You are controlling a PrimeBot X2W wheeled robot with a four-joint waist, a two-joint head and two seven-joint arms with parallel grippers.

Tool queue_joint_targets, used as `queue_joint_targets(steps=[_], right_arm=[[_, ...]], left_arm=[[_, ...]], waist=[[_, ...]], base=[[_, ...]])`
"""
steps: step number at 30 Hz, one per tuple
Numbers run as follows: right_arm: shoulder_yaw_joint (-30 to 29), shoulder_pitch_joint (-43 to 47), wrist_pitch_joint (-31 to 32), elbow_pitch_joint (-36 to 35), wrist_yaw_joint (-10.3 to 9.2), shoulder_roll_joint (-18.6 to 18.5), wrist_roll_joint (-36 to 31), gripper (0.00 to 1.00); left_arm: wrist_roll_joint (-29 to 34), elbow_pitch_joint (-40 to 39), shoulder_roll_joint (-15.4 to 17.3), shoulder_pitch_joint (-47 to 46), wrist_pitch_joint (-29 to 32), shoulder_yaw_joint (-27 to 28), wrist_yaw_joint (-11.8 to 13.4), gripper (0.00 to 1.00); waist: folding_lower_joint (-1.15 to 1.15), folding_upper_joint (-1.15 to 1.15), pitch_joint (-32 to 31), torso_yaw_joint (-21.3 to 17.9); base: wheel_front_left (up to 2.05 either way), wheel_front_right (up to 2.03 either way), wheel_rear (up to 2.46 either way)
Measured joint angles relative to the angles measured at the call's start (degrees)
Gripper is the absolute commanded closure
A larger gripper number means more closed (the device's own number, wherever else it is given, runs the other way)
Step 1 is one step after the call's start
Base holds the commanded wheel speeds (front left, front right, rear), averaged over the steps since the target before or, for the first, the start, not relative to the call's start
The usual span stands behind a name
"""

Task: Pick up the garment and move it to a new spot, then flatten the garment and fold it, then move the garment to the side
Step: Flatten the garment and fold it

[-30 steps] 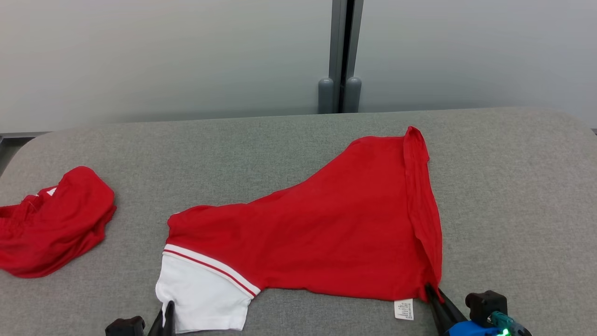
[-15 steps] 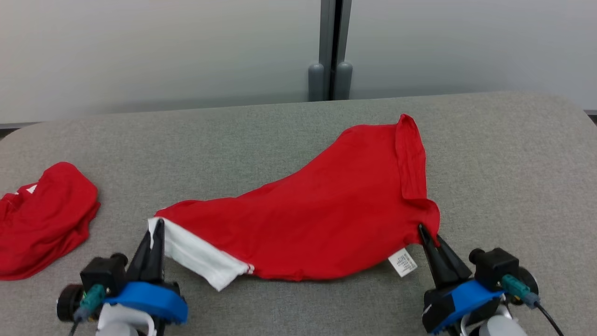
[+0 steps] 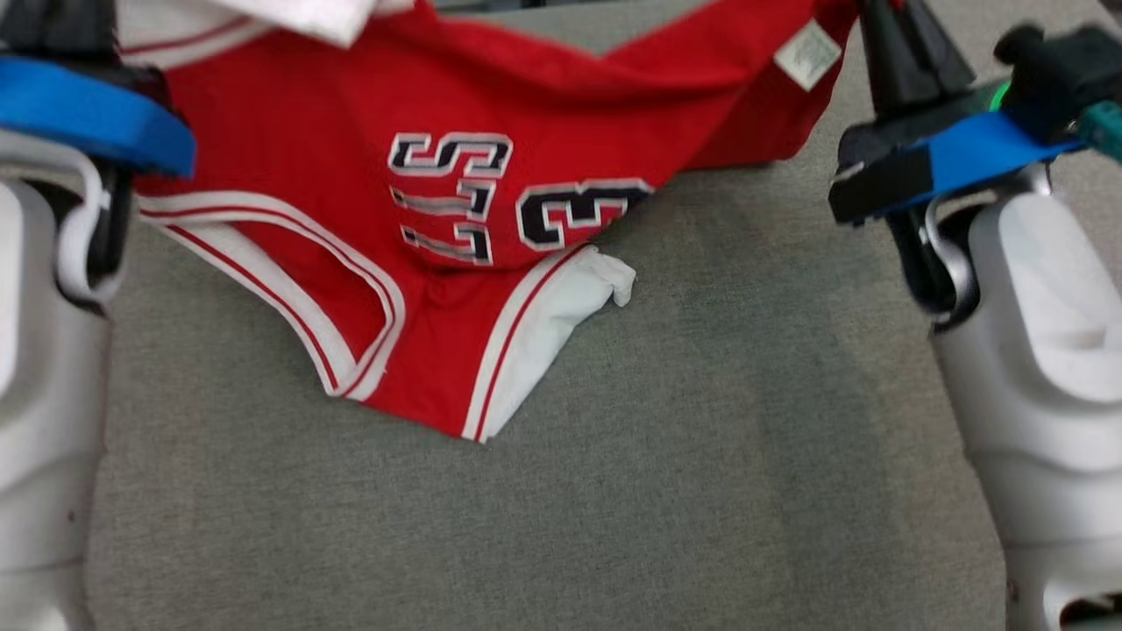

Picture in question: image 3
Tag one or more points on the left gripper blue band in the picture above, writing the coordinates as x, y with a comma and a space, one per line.
88, 109

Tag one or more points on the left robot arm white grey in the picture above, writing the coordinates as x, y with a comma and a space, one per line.
44, 394

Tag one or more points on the red jersey number 23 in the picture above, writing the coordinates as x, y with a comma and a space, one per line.
307, 114

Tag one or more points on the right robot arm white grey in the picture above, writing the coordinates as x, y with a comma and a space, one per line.
1043, 350

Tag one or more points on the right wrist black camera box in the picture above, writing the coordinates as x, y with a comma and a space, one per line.
1061, 74

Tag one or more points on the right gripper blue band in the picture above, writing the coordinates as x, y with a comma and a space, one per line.
964, 153

